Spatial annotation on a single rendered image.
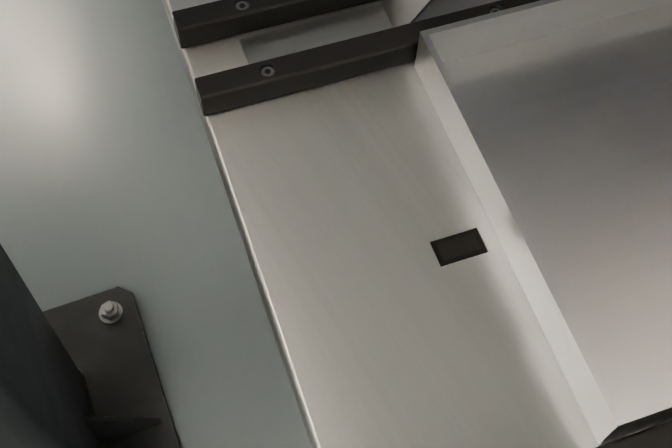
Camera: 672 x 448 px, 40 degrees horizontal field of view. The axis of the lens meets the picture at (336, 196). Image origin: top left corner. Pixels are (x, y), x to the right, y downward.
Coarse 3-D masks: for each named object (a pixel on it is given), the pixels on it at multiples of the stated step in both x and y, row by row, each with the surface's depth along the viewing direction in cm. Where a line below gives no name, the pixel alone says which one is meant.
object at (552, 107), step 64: (576, 0) 60; (640, 0) 62; (448, 64) 61; (512, 64) 61; (576, 64) 61; (640, 64) 61; (448, 128) 58; (512, 128) 58; (576, 128) 58; (640, 128) 58; (512, 192) 56; (576, 192) 56; (640, 192) 56; (512, 256) 53; (576, 256) 54; (640, 256) 54; (576, 320) 52; (640, 320) 52; (576, 384) 49; (640, 384) 50
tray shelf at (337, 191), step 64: (192, 0) 63; (448, 0) 64; (192, 64) 60; (256, 128) 58; (320, 128) 58; (384, 128) 58; (256, 192) 56; (320, 192) 56; (384, 192) 56; (448, 192) 56; (256, 256) 54; (320, 256) 54; (384, 256) 54; (320, 320) 52; (384, 320) 52; (448, 320) 52; (512, 320) 52; (320, 384) 50; (384, 384) 50; (448, 384) 50; (512, 384) 50
